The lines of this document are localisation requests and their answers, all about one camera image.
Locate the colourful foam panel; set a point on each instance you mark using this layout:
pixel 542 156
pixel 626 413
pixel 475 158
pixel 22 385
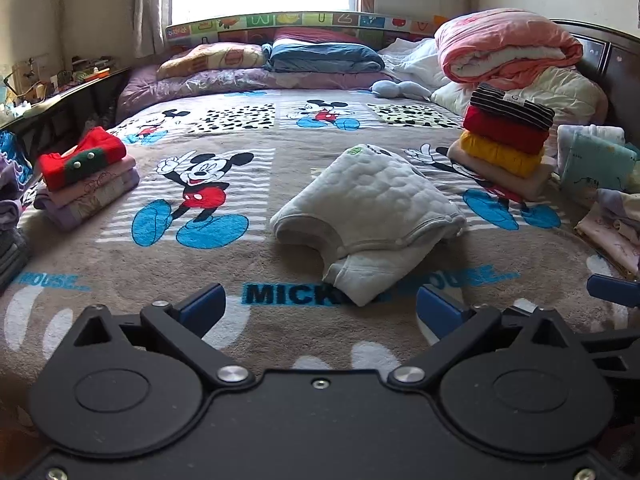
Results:
pixel 260 20

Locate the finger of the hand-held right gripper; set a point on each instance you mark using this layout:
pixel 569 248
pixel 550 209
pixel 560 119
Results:
pixel 614 289
pixel 617 342

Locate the mint green printed garment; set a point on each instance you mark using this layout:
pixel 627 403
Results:
pixel 595 165

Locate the blue and purple clothes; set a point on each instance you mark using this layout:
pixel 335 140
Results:
pixel 12 170

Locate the dark side desk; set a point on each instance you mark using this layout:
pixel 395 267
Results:
pixel 65 112

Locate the white cloth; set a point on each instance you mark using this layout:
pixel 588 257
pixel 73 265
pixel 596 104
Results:
pixel 420 62

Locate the red and green sweater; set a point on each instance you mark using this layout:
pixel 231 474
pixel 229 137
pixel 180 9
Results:
pixel 100 147

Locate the desk clutter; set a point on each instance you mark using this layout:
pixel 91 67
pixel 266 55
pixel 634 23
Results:
pixel 30 80

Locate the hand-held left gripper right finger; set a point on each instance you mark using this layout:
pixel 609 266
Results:
pixel 440 307

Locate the light blue plush toy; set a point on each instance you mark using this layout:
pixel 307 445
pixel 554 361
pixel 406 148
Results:
pixel 395 89

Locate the orange patterned pillow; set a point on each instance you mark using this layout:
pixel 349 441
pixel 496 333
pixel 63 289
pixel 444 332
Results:
pixel 210 57

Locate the cartoon printed blanket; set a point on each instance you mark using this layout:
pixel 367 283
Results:
pixel 280 270

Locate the pink folded garment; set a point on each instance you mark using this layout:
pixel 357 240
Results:
pixel 102 180

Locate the black striped folded garment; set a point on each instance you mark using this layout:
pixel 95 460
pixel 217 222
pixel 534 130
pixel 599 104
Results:
pixel 505 110

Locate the blue folded blanket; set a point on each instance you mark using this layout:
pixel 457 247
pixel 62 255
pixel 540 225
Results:
pixel 320 57

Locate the pink quilt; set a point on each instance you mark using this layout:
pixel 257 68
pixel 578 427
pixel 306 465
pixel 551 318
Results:
pixel 500 40

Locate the purple quilt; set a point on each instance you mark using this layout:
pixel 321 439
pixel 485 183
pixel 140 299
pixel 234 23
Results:
pixel 200 82

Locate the white fluffy towel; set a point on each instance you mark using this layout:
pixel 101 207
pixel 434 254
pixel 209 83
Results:
pixel 370 195

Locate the beige folded garment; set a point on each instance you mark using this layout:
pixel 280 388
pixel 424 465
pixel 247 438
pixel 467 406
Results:
pixel 522 184

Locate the dark red cloth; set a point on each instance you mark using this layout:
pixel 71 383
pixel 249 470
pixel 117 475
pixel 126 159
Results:
pixel 320 35

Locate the dark wooden headboard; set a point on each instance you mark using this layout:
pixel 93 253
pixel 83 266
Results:
pixel 617 60

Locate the yellow folded sweater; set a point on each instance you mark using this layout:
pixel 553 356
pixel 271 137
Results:
pixel 495 154

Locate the pale curtain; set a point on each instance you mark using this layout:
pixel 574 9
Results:
pixel 152 5

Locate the red folded sweater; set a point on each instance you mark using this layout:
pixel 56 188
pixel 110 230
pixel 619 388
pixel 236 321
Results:
pixel 500 131

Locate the purple folded garment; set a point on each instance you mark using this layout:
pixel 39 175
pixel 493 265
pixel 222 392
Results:
pixel 85 210

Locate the grey folded garment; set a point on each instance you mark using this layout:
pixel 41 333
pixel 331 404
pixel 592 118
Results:
pixel 12 260

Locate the cream quilt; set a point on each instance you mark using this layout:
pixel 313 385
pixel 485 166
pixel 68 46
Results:
pixel 575 91

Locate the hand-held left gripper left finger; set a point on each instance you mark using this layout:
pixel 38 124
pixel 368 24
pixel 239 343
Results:
pixel 200 306

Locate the pile of pastel clothes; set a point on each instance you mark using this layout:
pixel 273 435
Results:
pixel 615 230

